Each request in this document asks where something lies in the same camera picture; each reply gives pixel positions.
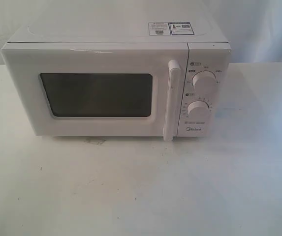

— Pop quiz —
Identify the white microwave oven body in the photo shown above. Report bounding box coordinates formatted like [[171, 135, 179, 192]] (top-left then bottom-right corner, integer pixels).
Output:
[[6, 6, 231, 137]]

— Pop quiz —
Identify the right blue label sticker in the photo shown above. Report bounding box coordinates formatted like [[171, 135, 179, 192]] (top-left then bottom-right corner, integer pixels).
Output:
[[169, 22, 194, 35]]

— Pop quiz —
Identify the white control knob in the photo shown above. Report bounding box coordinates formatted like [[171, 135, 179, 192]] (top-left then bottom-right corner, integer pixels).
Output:
[[192, 71, 217, 94], [187, 101, 209, 118]]

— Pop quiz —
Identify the upper white control knob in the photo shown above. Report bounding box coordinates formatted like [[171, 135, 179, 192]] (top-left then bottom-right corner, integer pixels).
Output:
[[192, 71, 217, 94]]

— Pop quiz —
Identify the white microwave door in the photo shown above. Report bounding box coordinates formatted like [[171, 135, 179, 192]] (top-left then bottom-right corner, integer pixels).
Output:
[[1, 43, 188, 141]]

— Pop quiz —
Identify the lower white control knob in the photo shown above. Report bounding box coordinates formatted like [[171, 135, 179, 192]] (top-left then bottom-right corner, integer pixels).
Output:
[[187, 101, 209, 118]]

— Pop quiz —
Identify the left warning sticker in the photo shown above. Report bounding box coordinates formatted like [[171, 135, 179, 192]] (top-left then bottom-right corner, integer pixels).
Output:
[[148, 22, 170, 35]]

